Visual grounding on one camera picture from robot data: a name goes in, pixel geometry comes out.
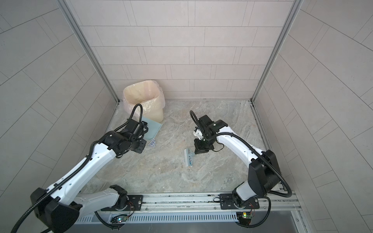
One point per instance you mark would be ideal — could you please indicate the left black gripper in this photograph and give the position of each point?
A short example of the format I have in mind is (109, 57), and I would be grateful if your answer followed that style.
(144, 142)

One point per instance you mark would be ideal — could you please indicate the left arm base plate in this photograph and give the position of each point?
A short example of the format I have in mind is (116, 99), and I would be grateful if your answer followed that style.
(127, 203)

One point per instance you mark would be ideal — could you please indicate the right circuit board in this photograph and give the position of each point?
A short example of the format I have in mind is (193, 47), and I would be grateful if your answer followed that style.
(244, 218)

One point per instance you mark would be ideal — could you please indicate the beige trash bin with bag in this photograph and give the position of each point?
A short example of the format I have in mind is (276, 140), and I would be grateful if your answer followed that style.
(150, 95)

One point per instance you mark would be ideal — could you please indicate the aluminium mounting rail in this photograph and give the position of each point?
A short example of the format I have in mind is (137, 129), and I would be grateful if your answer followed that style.
(172, 202)

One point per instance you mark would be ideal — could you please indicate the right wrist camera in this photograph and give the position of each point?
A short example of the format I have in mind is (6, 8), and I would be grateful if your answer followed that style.
(197, 133)

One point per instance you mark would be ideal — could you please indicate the circuit board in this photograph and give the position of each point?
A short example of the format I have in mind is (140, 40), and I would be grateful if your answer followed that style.
(119, 219)
(244, 218)

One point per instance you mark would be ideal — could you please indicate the grey-green plastic dustpan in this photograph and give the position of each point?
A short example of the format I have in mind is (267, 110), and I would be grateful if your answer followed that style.
(153, 128)

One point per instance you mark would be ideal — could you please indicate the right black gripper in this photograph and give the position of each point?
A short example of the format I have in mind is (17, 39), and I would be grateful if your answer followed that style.
(198, 148)

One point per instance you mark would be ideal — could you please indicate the white checked paper scrap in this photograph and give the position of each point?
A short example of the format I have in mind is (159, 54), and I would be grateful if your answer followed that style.
(152, 143)

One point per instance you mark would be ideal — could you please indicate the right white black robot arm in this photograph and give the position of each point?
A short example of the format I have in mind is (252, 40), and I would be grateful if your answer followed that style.
(264, 175)

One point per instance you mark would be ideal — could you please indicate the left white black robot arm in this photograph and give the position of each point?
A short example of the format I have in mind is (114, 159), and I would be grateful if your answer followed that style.
(59, 206)

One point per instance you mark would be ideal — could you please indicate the grey-green hand brush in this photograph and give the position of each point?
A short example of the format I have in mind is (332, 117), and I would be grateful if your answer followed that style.
(189, 154)

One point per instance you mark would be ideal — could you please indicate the left circuit board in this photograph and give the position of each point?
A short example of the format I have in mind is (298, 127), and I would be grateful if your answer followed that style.
(119, 219)

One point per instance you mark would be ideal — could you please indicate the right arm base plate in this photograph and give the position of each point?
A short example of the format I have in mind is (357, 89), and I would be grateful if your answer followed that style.
(227, 201)

